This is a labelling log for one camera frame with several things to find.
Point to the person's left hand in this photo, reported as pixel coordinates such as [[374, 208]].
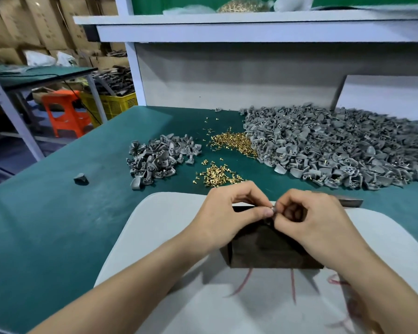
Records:
[[223, 212]]

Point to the person's right hand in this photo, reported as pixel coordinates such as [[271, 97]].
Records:
[[320, 226]]

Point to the person's left thumb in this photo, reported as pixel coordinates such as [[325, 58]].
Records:
[[257, 213]]

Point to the person's right thumb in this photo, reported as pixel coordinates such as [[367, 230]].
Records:
[[285, 224]]

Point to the small grey plastic part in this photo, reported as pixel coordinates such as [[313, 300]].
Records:
[[272, 209]]

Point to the person's right forearm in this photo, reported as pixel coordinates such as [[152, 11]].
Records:
[[383, 295]]

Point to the person's left forearm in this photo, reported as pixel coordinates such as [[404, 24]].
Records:
[[125, 288]]

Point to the dark metal jig block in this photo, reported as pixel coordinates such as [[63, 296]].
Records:
[[264, 250]]

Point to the small heap of brass screws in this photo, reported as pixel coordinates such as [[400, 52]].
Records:
[[219, 172]]

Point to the large heap of brass screws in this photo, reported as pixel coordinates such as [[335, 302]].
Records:
[[233, 142]]

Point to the light grey work board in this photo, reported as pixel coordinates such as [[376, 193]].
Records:
[[181, 239]]

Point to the large pile of grey parts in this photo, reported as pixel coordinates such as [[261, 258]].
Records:
[[334, 146]]

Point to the small pile of grey parts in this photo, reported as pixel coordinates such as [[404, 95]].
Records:
[[160, 156]]

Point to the grey bench back board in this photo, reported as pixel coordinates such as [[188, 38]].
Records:
[[230, 72]]

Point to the white leaning panel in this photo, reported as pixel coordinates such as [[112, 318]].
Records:
[[383, 97]]

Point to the single grey plastic part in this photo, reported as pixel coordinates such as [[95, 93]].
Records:
[[81, 179]]

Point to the yellow plastic crate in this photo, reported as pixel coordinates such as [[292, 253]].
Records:
[[115, 104]]

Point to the white workbench shelf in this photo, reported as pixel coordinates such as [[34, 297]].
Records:
[[250, 26]]

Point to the heap of long grey parts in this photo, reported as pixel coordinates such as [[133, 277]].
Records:
[[116, 79]]

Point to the bag of brass screws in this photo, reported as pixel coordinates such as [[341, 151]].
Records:
[[243, 5]]

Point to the white plastic bag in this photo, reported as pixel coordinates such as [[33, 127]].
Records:
[[294, 2]]

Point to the clear plastic bag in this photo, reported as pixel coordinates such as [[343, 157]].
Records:
[[188, 10]]

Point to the orange plastic stool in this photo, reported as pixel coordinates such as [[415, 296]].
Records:
[[64, 113]]

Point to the side table with green mat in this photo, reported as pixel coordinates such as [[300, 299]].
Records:
[[28, 74]]

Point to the stack of cardboard boxes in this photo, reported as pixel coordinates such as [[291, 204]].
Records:
[[38, 24]]

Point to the white shelf post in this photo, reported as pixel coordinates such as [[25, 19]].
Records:
[[130, 55]]

